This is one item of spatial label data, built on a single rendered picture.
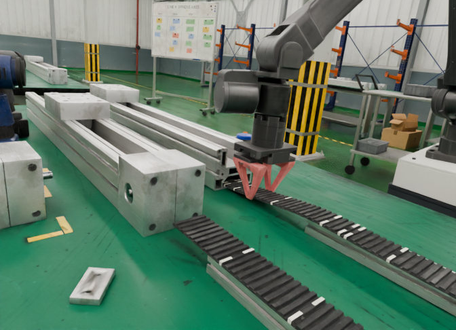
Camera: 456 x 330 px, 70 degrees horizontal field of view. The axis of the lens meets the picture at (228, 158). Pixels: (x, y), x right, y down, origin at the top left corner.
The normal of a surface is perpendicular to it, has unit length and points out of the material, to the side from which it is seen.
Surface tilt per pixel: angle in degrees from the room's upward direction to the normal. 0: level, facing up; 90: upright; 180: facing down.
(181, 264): 0
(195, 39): 90
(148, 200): 90
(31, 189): 90
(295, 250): 0
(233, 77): 90
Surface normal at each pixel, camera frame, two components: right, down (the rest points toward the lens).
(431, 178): -0.78, 0.11
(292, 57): 0.32, 0.30
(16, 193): 0.66, 0.28
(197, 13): -0.52, 0.20
